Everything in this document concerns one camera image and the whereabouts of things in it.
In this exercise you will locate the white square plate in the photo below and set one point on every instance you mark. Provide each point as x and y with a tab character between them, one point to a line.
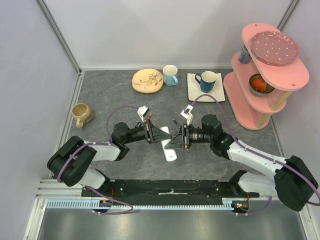
194	90

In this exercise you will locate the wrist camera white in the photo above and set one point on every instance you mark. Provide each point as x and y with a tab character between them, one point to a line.
143	112
187	114

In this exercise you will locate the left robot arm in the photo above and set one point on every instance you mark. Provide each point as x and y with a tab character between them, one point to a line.
71	163

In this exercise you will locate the yellow floral plate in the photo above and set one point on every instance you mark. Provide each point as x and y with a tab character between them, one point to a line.
147	81

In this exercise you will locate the grey blue cup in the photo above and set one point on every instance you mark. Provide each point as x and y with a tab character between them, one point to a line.
244	56

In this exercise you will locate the bowl with fruit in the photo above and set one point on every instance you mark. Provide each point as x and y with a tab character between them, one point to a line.
258	86

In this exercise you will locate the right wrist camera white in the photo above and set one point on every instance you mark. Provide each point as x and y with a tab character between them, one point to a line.
187	114

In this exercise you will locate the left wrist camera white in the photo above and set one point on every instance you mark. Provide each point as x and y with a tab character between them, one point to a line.
143	112

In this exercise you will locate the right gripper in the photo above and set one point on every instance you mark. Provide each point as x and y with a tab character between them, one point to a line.
185	136

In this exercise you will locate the pink dotted plate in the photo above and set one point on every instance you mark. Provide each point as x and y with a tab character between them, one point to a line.
274	48

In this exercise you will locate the dark blue mug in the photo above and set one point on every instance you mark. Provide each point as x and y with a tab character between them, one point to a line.
206	80

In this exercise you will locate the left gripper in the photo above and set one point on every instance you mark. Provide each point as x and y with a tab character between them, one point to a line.
154	134

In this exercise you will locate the white remote control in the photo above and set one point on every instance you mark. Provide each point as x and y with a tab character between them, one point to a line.
170	154

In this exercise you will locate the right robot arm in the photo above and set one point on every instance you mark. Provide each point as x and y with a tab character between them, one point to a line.
287	179

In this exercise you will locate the beige ceramic mug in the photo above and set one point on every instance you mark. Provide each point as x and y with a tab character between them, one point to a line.
82	114

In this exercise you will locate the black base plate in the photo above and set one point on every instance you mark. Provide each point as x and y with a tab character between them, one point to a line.
173	192

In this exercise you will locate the light blue mug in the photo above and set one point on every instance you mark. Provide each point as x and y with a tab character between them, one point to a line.
170	75

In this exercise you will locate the white slotted cable duct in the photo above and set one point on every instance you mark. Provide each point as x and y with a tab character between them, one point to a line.
102	205

